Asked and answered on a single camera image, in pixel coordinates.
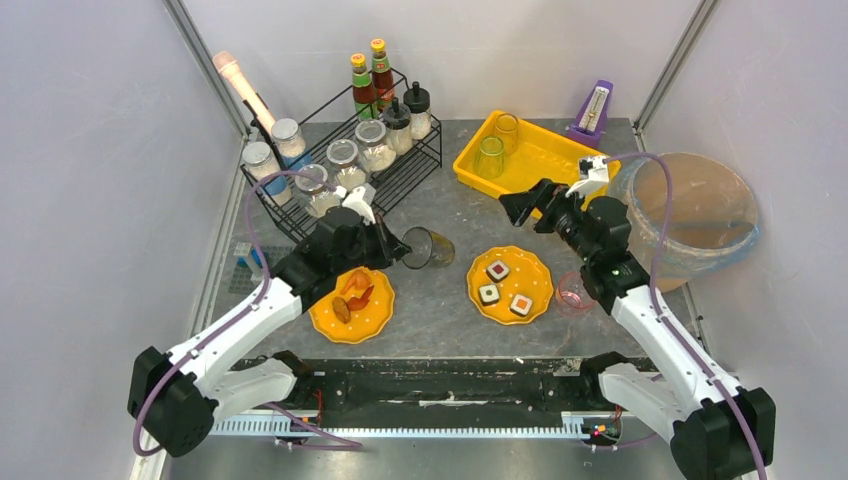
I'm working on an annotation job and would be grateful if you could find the round bin with plastic liner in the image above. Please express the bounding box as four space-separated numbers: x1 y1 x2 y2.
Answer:
607 152 759 293

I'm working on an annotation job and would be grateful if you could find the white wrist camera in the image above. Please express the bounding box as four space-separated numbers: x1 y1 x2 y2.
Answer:
566 155 610 198
333 183 376 225

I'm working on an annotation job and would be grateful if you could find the glass jar back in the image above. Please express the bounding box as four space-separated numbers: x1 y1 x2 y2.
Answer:
294 164 342 218

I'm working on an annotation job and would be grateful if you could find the blue band spice jar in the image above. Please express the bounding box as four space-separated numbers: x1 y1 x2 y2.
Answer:
241 141 292 205
271 118 313 171

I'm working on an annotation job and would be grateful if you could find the purple metronome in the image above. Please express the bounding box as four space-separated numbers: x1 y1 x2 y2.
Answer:
566 80 614 150

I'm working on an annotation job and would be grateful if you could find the amber glass cup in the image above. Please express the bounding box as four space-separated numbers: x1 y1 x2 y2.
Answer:
494 113 519 156

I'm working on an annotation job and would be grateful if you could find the red chicken wing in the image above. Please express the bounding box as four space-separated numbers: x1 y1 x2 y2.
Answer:
347 285 374 312

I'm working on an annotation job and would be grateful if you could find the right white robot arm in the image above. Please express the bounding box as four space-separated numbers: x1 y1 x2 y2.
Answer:
499 179 776 479

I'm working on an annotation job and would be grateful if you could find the dark glass cup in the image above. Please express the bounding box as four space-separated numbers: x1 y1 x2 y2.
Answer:
402 226 455 270

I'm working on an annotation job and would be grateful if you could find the orange centre sushi piece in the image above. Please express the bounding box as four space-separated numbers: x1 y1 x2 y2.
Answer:
509 294 534 317

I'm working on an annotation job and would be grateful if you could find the grey lego baseplate with bricks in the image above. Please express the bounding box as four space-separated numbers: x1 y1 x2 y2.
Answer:
228 242 292 294

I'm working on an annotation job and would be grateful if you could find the glass jar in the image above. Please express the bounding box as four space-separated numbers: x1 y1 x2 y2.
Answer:
326 139 368 191
294 164 342 218
354 119 397 173

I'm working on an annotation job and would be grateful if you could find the yellow plate with chicken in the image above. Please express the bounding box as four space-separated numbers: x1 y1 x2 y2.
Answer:
309 267 395 344

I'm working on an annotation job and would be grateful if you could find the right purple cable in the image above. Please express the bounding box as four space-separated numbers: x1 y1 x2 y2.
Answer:
604 152 770 480

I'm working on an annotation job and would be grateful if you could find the orange chicken wing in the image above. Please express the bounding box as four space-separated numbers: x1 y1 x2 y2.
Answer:
341 269 372 295

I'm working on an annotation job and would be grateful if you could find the brown chicken piece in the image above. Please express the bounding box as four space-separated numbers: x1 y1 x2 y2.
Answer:
331 297 352 324

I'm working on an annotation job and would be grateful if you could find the yellow plate with sushi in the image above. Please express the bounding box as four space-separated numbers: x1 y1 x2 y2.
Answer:
466 246 554 325

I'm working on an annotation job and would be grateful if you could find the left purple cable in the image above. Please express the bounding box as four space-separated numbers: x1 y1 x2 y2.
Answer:
132 170 364 458

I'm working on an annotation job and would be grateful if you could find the pink glass cup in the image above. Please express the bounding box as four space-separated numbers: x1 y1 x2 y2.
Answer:
555 271 597 316

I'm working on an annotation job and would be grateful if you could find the pink microphone on stand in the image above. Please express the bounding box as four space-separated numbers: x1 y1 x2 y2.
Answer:
213 51 276 133

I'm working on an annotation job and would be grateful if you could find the black cap shaker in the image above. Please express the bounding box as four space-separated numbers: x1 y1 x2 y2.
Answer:
382 98 413 156
403 81 432 140

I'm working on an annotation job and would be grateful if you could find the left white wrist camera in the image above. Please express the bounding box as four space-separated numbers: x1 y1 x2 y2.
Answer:
333 183 376 225

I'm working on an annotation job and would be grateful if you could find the black wire rack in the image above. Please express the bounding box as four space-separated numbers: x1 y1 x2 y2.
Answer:
241 68 442 242

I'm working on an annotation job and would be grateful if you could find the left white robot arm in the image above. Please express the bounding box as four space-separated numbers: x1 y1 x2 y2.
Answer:
127 207 411 457

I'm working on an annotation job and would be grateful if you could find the glass jar front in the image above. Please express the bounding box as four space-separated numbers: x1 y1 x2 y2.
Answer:
326 139 368 191

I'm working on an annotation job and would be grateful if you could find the red label sauce bottle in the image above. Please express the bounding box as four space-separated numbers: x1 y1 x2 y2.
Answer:
370 38 395 112

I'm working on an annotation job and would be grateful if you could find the green label sauce bottle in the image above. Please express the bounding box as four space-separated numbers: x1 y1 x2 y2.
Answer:
350 53 379 121

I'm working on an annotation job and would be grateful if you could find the red centre sushi piece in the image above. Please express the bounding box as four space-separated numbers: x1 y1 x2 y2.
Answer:
485 259 511 283

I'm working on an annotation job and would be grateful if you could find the yellow plastic bin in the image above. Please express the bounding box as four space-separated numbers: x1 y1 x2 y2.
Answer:
453 110 600 198

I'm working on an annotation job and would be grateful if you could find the green centre sushi piece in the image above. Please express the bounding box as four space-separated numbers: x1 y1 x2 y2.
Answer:
477 284 501 307

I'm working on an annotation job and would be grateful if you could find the green glass cup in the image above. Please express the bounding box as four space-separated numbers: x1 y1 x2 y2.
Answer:
472 135 505 180

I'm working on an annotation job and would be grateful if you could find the purple cable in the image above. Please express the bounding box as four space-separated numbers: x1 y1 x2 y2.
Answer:
132 170 364 458
604 152 770 480

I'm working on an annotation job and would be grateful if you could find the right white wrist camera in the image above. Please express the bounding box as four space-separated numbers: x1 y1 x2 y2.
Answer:
566 155 610 198

